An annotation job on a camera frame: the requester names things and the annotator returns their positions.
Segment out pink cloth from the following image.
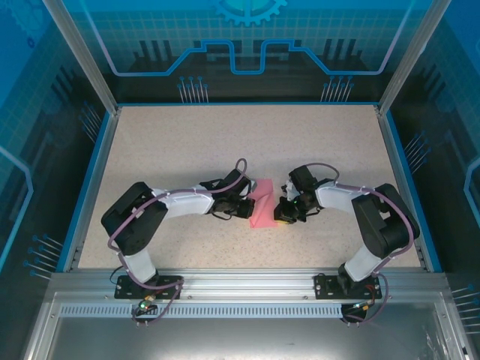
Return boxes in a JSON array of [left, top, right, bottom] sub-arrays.
[[248, 178, 278, 229]]

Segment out aluminium side rail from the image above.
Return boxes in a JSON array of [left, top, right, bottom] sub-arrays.
[[374, 104, 443, 273], [61, 106, 122, 273]]

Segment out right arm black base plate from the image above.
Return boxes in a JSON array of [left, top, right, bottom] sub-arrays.
[[313, 273, 380, 301]]

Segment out blue printed enclosure panel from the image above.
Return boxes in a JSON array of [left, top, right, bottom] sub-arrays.
[[70, 0, 417, 104], [389, 0, 480, 360], [0, 0, 112, 360]]

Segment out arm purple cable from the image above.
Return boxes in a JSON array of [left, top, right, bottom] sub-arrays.
[[299, 161, 422, 326], [107, 157, 249, 326]]

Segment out aluminium mounting rail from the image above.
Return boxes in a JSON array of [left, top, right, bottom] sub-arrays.
[[48, 268, 449, 301]]

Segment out metal tray panel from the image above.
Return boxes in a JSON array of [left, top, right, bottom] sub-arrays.
[[22, 292, 470, 360]]

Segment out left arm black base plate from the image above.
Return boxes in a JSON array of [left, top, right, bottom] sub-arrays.
[[115, 274, 185, 301]]

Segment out aluminium frame post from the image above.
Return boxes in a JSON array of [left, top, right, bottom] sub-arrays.
[[43, 0, 122, 113], [376, 0, 442, 113]]

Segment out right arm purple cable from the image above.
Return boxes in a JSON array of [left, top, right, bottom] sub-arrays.
[[299, 161, 422, 326]]

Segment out slotted grey cable duct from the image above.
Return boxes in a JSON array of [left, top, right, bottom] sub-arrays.
[[59, 304, 425, 320]]

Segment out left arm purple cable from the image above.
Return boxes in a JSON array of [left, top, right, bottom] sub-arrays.
[[107, 157, 249, 326]]

